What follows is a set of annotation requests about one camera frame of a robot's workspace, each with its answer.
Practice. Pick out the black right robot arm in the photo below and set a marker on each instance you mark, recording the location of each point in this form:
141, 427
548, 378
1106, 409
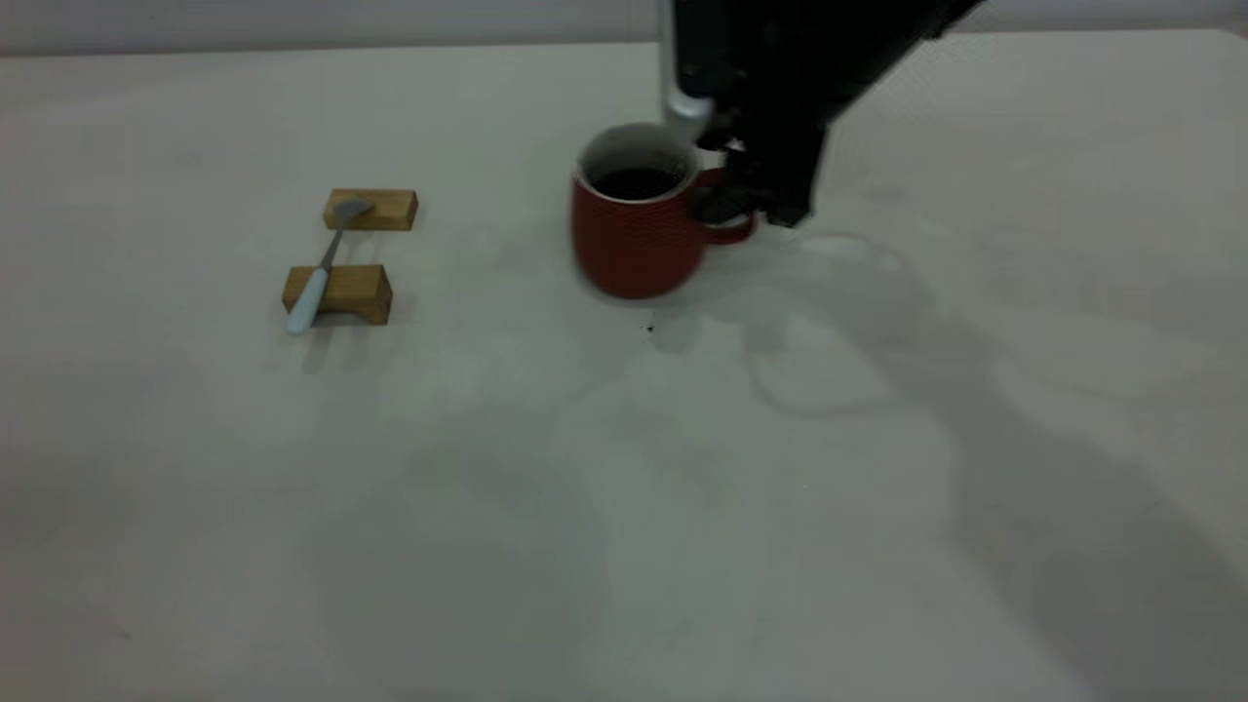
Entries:
951, 12

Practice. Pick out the flat wooden block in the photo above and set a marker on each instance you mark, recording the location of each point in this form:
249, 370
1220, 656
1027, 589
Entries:
390, 210

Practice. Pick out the arched wooden block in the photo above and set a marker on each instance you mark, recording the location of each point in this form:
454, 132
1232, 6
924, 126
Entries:
356, 288

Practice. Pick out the red ceramic mug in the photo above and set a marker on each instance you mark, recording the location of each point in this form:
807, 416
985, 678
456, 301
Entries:
624, 244

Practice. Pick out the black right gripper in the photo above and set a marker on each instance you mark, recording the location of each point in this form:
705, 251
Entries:
809, 58

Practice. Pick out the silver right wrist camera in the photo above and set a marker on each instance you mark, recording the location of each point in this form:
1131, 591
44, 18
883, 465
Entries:
675, 97

